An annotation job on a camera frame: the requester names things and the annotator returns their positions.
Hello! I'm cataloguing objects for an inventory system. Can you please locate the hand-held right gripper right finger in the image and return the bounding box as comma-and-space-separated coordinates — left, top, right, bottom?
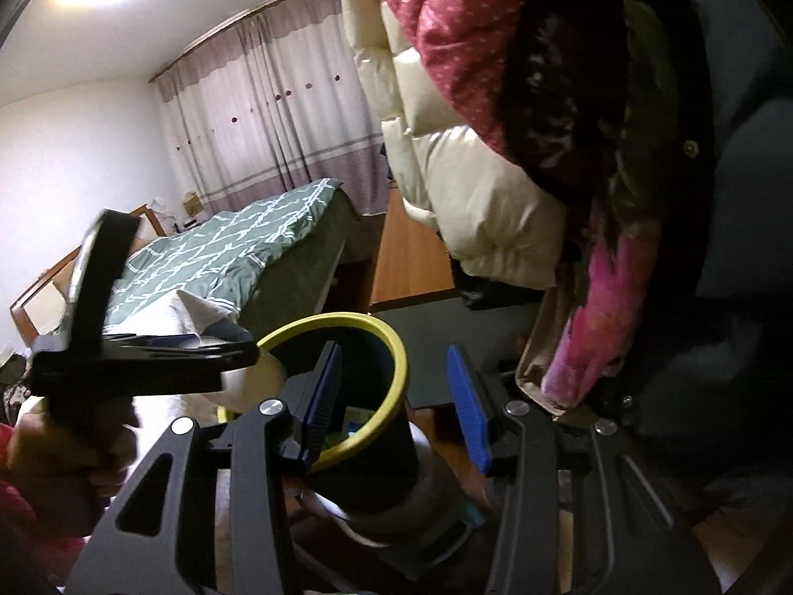
446, 344, 723, 595

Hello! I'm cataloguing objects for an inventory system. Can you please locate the wooden bed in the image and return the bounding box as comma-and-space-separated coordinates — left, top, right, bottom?
9, 178, 379, 348

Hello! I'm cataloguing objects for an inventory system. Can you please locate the red dotted quilted jacket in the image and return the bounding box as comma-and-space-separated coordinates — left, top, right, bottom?
356, 0, 559, 156

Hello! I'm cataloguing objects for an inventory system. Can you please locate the dark floral garment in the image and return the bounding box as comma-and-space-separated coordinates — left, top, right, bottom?
499, 0, 701, 274

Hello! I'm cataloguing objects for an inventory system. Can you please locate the person's left hand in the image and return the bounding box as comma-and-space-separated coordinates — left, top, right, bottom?
6, 393, 142, 534

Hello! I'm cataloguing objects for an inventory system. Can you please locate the pink white curtain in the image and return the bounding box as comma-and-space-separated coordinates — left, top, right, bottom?
152, 3, 388, 218

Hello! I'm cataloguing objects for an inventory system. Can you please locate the beige garment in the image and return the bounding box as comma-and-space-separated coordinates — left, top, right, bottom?
514, 303, 562, 398

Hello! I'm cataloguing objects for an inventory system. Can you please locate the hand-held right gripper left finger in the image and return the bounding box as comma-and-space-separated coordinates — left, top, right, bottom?
65, 341, 344, 595

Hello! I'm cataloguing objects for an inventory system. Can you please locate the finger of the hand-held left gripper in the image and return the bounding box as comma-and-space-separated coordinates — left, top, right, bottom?
122, 340, 260, 394
102, 333, 204, 349

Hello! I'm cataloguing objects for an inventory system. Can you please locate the cream puffer jacket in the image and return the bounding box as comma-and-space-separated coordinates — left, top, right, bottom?
340, 0, 571, 289

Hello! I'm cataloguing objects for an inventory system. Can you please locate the person's left forearm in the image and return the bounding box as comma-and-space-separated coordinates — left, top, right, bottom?
0, 424, 69, 595

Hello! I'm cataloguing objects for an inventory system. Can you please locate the pink floral garment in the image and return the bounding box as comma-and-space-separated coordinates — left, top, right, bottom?
539, 204, 670, 410

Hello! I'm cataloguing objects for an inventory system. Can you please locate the yellow rimmed dark blue bin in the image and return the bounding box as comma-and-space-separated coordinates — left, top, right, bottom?
220, 313, 428, 515

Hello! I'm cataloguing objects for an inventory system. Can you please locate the dark clothes pile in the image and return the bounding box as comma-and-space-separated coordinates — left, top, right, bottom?
0, 353, 32, 425

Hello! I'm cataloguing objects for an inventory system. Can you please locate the green checked duvet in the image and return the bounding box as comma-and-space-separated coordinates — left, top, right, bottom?
56, 178, 344, 329

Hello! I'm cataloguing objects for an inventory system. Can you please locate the wooden desk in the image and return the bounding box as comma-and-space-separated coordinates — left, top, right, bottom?
368, 186, 459, 311

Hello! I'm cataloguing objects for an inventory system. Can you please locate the black garment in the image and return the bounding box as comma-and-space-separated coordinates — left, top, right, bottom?
620, 0, 793, 509

